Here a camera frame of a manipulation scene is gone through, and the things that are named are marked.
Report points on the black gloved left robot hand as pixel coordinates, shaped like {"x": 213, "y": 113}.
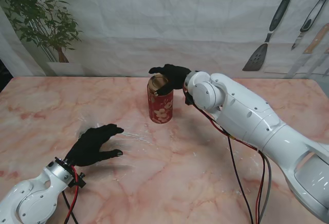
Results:
{"x": 92, "y": 147}

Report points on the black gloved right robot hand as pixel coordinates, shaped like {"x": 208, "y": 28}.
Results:
{"x": 174, "y": 76}

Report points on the gold round canister lid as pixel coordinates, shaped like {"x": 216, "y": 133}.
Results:
{"x": 158, "y": 82}

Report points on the red floral tea canister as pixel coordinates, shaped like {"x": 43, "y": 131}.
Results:
{"x": 160, "y": 108}

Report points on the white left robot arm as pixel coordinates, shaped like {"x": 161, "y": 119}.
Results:
{"x": 30, "y": 201}

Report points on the white printed backdrop cloth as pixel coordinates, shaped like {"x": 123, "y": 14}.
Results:
{"x": 164, "y": 28}

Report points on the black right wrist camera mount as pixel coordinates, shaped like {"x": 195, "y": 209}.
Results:
{"x": 189, "y": 99}

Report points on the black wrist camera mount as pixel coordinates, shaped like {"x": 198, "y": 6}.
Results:
{"x": 79, "y": 180}
{"x": 189, "y": 99}

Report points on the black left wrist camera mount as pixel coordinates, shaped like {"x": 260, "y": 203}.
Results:
{"x": 79, "y": 180}

